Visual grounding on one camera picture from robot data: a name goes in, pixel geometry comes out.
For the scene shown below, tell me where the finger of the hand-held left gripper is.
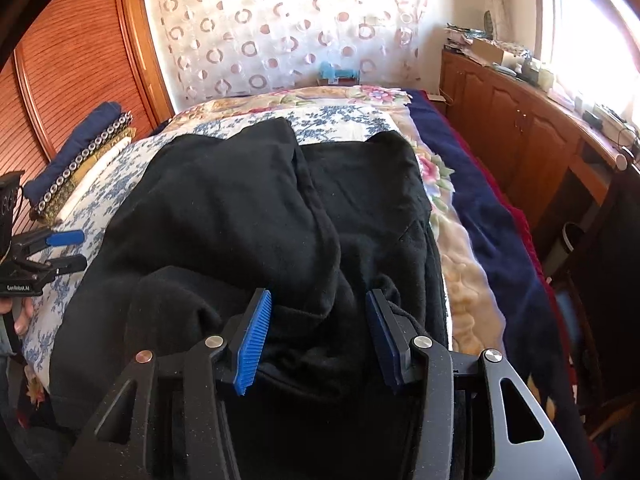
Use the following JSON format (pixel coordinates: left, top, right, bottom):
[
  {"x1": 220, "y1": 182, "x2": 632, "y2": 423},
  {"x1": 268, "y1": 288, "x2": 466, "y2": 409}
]
[
  {"x1": 12, "y1": 254, "x2": 89, "y2": 279},
  {"x1": 14, "y1": 230, "x2": 86, "y2": 257}
]

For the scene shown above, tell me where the navy blue blanket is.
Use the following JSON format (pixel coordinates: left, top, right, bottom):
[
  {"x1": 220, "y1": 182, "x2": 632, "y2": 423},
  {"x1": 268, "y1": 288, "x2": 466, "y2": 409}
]
[{"x1": 405, "y1": 90, "x2": 571, "y2": 411}]

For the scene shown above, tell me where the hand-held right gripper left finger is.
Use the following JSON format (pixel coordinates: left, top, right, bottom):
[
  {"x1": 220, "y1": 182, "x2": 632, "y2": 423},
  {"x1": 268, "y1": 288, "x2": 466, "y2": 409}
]
[{"x1": 62, "y1": 287, "x2": 273, "y2": 480}]

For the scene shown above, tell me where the clutter on cabinet top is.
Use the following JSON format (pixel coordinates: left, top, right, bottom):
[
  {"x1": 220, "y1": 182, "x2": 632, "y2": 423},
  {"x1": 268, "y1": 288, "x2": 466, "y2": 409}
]
[{"x1": 445, "y1": 10, "x2": 640, "y2": 156}]

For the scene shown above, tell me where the white waste bin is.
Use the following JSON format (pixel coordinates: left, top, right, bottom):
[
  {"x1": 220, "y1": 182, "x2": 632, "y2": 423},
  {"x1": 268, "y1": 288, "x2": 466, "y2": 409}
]
[{"x1": 560, "y1": 222, "x2": 588, "y2": 276}]

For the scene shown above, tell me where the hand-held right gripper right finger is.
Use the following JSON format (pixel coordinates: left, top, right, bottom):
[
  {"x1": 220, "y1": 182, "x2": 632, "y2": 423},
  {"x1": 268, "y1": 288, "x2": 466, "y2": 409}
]
[{"x1": 365, "y1": 287, "x2": 583, "y2": 480}]

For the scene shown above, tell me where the bright window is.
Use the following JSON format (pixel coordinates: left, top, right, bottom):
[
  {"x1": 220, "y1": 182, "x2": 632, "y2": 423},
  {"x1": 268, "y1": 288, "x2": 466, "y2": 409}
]
[{"x1": 537, "y1": 0, "x2": 640, "y2": 111}]

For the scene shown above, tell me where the beige floral blanket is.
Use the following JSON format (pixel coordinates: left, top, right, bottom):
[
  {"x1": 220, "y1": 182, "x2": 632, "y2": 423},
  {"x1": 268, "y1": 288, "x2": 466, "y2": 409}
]
[{"x1": 170, "y1": 85, "x2": 506, "y2": 356}]

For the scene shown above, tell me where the wooden cabinet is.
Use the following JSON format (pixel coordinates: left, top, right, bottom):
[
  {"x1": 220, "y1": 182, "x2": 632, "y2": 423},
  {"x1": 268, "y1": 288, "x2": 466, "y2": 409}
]
[{"x1": 440, "y1": 47, "x2": 640, "y2": 241}]

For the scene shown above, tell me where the cardboard box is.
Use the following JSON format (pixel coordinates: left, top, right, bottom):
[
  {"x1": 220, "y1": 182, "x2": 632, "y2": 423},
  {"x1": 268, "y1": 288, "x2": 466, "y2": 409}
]
[{"x1": 472, "y1": 37, "x2": 507, "y2": 64}]

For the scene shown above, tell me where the red blanket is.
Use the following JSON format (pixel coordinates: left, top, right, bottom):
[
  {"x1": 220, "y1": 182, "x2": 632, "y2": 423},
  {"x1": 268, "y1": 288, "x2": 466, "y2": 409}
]
[{"x1": 420, "y1": 91, "x2": 566, "y2": 301}]

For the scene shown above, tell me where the blue plastic object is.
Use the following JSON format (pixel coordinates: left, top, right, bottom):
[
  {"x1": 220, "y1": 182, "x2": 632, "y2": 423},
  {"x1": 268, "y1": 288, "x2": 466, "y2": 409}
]
[{"x1": 317, "y1": 61, "x2": 361, "y2": 86}]

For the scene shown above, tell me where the black t-shirt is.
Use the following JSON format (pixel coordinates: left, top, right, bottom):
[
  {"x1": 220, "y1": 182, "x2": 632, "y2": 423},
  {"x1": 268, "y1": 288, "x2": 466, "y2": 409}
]
[{"x1": 50, "y1": 117, "x2": 448, "y2": 480}]

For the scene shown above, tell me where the white blue floral sheet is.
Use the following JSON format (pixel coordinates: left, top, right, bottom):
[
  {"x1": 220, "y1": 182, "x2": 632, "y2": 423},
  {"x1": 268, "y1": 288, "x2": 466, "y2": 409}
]
[{"x1": 22, "y1": 102, "x2": 416, "y2": 376}]

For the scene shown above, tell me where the white curtain with circles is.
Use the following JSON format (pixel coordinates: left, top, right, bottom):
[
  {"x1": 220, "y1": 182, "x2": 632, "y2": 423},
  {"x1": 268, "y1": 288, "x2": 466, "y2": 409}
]
[{"x1": 142, "y1": 0, "x2": 433, "y2": 108}]

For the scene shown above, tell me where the navy folded cloth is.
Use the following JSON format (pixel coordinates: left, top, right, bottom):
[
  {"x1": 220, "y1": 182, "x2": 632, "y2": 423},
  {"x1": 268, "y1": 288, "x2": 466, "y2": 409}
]
[{"x1": 22, "y1": 101, "x2": 123, "y2": 201}]

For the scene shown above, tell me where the person's left hand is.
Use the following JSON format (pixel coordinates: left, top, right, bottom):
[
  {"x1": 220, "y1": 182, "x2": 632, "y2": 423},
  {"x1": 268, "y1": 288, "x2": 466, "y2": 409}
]
[{"x1": 10, "y1": 296, "x2": 36, "y2": 337}]

